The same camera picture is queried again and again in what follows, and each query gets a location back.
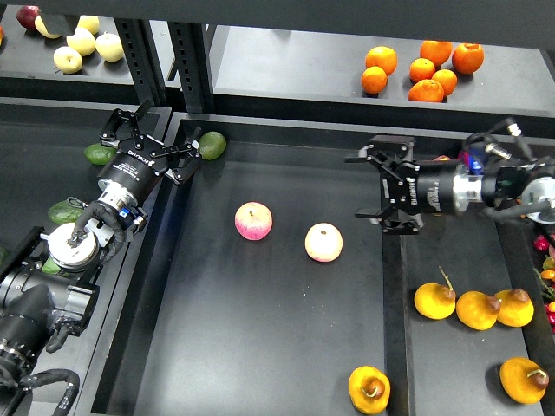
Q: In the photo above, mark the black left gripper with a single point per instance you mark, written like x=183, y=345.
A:
x=130, y=167

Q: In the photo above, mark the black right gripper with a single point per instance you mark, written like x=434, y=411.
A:
x=414, y=188

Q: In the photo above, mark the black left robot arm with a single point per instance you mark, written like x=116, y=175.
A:
x=48, y=289

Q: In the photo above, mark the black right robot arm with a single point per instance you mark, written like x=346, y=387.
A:
x=495, y=168

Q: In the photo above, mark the green avocado left tray top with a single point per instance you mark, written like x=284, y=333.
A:
x=98, y=154

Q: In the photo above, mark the green avocado at tray corner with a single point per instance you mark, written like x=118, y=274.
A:
x=212, y=145

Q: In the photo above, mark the yellow pear with long stem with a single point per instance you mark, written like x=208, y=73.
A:
x=436, y=301

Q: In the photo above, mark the yellow pear middle right tray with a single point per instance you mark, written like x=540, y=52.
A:
x=478, y=310

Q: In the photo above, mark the green avocado at left edge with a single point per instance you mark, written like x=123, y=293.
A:
x=3, y=254

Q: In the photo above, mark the pale yellow pink apple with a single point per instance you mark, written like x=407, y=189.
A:
x=323, y=242

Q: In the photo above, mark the black left tray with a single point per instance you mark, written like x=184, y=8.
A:
x=41, y=163

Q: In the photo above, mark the black tray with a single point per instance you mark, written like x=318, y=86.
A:
x=258, y=327
x=444, y=367
x=41, y=163

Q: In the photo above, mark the orange front wedge shaped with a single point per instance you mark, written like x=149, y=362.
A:
x=427, y=90

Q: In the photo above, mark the orange left bottom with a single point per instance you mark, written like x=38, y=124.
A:
x=373, y=80

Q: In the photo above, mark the black shelf upright left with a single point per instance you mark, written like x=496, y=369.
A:
x=142, y=60

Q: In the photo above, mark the black shelf upright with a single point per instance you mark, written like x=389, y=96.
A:
x=191, y=58
x=142, y=60

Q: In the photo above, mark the pale yellow apple right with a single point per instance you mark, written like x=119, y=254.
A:
x=109, y=47

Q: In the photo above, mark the orange centre small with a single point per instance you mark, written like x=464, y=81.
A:
x=421, y=69

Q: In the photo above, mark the orange small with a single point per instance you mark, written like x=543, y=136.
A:
x=421, y=69
x=448, y=80

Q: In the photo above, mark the orange small right front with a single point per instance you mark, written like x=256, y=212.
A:
x=448, y=80

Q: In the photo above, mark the pale yellow apple front left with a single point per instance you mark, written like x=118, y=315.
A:
x=67, y=60

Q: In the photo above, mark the black shelf upright right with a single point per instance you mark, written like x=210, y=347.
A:
x=191, y=58

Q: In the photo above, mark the orange left top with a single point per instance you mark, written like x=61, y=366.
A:
x=383, y=57

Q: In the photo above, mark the pale yellow apple middle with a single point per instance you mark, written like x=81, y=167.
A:
x=82, y=41

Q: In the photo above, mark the pink red apple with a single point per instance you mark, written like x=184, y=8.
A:
x=253, y=221

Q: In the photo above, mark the orange top back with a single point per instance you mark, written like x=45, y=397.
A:
x=438, y=52

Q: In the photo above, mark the pale yellow apple back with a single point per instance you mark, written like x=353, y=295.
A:
x=90, y=23

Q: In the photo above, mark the orange right with stem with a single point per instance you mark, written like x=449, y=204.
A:
x=467, y=58

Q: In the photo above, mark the pale yellow apple behind tag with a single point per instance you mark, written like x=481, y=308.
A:
x=42, y=29

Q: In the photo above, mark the black centre tray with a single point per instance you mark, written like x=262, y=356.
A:
x=258, y=327

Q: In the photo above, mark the cherry tomato bunch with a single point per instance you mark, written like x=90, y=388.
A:
x=545, y=247

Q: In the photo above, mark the dark red apple on shelf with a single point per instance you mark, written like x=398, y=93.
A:
x=26, y=16

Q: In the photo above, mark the black right tray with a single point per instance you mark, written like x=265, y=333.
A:
x=444, y=367

